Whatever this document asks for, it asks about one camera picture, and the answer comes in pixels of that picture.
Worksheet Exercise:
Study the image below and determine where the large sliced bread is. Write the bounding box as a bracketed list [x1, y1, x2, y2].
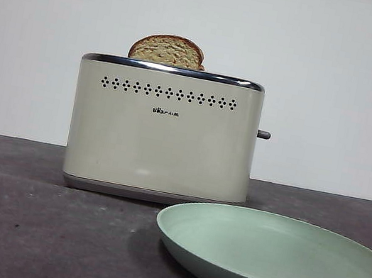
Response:
[127, 28, 208, 71]

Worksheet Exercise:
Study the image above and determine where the pale green round plate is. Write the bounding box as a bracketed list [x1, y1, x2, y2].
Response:
[146, 191, 372, 278]

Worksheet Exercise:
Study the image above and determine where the cream two-slot toaster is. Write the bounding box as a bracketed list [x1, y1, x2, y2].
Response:
[58, 49, 269, 219]

